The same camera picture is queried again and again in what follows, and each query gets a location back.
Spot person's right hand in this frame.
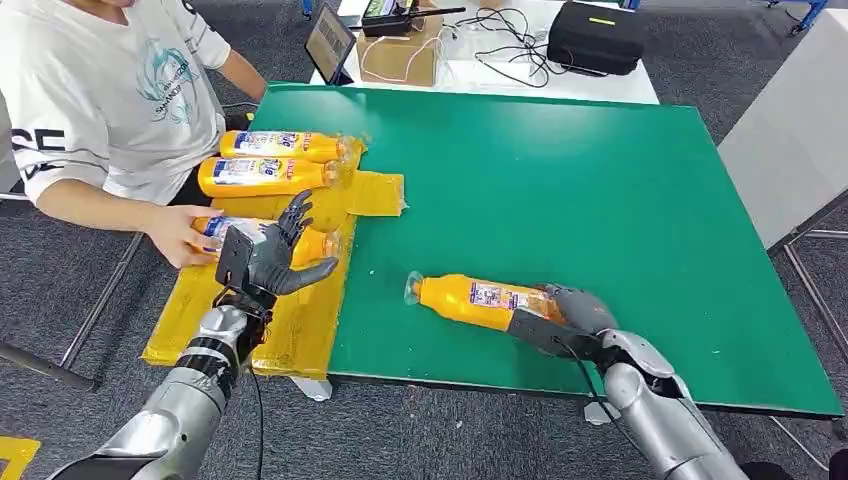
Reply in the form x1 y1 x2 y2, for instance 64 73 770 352
141 203 224 270

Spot black carrying case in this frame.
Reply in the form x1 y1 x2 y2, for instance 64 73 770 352
547 0 648 77

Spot white table bracket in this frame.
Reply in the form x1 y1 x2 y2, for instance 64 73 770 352
289 376 333 403
582 399 623 427

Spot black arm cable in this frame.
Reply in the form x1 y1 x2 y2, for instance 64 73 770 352
246 362 266 480
551 336 641 445

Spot black tablet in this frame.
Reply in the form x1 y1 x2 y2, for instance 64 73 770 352
303 2 358 87

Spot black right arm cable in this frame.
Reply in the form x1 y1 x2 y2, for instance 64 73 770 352
551 336 641 445

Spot white cable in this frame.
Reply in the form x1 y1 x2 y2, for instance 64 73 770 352
359 34 444 85

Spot yellow taped sheet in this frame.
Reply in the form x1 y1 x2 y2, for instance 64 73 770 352
142 135 407 381

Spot metal table leg frame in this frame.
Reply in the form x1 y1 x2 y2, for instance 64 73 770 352
0 192 146 393
767 198 848 364

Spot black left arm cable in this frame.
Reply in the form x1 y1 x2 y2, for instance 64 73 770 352
246 362 266 480

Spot person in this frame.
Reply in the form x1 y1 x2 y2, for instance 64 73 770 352
0 0 270 270

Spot white table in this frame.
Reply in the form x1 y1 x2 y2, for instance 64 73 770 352
309 0 661 107

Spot black radio with antenna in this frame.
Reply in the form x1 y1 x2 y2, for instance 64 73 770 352
360 0 468 38

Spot orange drink bottle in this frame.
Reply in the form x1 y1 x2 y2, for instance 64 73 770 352
197 156 343 199
405 271 566 333
190 215 343 268
219 130 363 164
211 190 350 234

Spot brown cardboard box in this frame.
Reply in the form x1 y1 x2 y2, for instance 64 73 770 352
356 13 444 88

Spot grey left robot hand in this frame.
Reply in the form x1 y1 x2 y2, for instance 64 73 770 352
248 190 340 297

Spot black cable bundle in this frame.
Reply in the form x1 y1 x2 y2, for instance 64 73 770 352
453 7 552 89

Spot grey table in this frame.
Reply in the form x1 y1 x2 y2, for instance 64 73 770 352
718 9 848 251

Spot green table mat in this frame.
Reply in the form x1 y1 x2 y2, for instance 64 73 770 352
250 82 845 421

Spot yellow floor marker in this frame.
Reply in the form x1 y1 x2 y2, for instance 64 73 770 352
0 435 42 480

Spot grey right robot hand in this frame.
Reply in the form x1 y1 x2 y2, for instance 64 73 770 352
506 284 621 363

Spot black robot foot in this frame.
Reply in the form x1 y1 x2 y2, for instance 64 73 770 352
740 449 848 480

